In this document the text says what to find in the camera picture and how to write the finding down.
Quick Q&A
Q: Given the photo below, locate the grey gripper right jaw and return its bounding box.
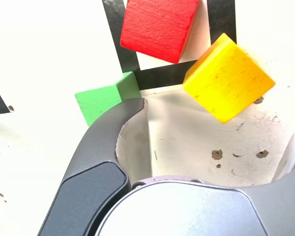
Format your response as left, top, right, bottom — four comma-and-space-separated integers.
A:
95, 131, 295, 236

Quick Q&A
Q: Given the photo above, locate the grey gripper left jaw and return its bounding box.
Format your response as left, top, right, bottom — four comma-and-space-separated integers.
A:
36, 97, 153, 236

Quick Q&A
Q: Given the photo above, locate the green cube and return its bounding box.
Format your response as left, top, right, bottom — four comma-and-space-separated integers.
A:
75, 71, 142, 126

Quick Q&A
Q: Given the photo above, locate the yellow cube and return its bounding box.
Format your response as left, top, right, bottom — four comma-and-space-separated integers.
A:
182, 33, 276, 124

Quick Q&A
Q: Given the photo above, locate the red cube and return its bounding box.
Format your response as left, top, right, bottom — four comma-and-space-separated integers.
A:
119, 0, 200, 64

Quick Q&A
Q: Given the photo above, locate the black tape square outline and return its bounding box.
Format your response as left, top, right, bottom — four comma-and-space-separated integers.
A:
102, 0, 237, 91

